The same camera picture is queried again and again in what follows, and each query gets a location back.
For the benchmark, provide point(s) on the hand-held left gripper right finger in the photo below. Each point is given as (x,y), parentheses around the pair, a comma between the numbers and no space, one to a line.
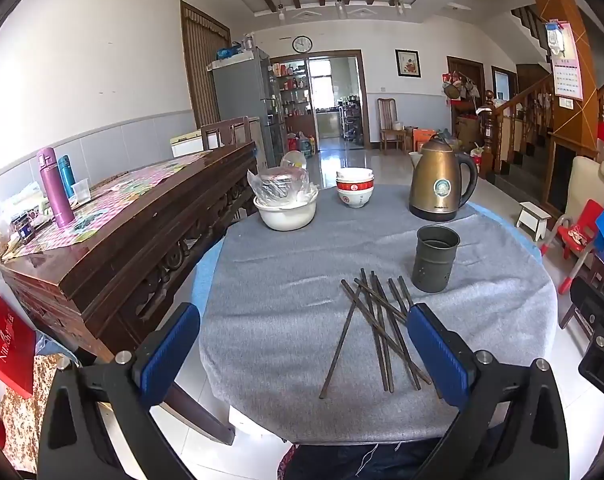
(437,355)

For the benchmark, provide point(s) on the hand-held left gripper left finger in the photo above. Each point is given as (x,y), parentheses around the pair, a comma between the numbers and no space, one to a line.
(169,352)

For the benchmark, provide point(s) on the pile of dark chopsticks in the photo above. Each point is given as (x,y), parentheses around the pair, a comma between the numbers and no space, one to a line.
(379,320)

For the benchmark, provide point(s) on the dark metal chopstick holder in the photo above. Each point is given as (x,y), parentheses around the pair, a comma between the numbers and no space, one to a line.
(434,262)

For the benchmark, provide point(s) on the light blue table cover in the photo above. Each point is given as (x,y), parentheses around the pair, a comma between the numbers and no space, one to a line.
(204,280)

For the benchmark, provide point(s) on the carved wooden sideboard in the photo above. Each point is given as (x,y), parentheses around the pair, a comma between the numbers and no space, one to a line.
(127,270)

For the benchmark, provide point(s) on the dark wooden stool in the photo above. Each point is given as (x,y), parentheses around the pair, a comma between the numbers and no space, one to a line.
(602,265)

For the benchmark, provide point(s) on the red plastic child chair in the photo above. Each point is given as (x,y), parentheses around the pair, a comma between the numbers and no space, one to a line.
(579,232)

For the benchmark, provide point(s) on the grey tablecloth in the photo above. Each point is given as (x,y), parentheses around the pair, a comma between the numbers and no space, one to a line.
(282,285)

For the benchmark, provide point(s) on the patterned floor mat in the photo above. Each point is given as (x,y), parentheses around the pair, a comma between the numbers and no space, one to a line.
(29,410)

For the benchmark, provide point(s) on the small white stool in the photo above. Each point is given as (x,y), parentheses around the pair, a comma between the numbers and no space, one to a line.
(533,215)

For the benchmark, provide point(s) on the red paper bag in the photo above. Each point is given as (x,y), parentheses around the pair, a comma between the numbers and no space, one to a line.
(4,345)

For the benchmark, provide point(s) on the gold electric kettle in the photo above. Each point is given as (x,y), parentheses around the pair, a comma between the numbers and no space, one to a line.
(439,185)

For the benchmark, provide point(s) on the floral sideboard cover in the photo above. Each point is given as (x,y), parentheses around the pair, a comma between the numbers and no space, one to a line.
(117,190)

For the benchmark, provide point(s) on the white basin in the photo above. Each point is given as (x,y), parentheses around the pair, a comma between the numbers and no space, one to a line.
(287,217)

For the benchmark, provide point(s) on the beige armchair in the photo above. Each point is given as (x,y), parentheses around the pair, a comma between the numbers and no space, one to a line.
(587,180)

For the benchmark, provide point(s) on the clear plastic cup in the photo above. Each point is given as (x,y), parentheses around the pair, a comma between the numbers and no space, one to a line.
(82,192)

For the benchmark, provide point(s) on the small dark box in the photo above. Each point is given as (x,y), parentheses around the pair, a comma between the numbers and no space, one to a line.
(24,227)

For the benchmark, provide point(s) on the purple thermos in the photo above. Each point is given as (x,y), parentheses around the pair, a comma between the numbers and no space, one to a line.
(57,190)

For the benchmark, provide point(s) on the clear plastic bag with tins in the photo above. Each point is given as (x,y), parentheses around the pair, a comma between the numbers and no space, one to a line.
(282,185)

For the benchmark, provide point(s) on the teal thermos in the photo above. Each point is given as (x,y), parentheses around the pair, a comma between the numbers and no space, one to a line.
(67,175)

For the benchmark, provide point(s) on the white chest freezer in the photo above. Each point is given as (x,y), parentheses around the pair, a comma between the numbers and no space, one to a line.
(187,144)

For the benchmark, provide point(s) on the orange cardboard box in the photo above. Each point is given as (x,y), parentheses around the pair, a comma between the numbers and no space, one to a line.
(424,140)

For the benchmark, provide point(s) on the wooden armchair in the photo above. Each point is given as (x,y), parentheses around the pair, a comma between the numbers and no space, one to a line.
(227,132)

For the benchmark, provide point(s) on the clear plastic container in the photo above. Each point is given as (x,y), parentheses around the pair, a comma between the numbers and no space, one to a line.
(294,159)

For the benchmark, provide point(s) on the tall-backed wooden chair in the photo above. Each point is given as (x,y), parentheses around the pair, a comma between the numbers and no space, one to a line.
(389,120)

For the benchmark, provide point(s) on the bottles on the floor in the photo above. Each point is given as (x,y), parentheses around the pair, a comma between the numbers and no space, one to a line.
(302,145)

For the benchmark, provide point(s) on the wooden staircase railing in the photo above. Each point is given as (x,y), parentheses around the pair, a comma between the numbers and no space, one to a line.
(524,110)

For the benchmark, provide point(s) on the grey refrigerator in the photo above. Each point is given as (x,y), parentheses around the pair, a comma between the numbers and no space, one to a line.
(242,95)

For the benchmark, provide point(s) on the brown wooden door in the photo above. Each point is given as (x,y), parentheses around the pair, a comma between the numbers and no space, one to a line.
(202,65)

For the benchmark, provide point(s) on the shelf of groceries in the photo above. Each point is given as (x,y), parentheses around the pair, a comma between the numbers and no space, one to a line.
(292,90)

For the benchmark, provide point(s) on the blue plastic bag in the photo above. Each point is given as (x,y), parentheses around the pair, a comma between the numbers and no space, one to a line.
(228,52)

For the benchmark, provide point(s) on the white bottle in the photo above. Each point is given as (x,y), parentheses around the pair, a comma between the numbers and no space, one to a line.
(248,42)

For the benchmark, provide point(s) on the wall calendar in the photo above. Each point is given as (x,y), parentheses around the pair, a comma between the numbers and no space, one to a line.
(568,80)

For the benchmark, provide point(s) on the framed wall picture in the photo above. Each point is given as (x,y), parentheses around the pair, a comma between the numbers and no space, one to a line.
(408,63)

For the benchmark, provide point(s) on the round wall clock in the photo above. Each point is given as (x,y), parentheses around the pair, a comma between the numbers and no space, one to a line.
(302,44)

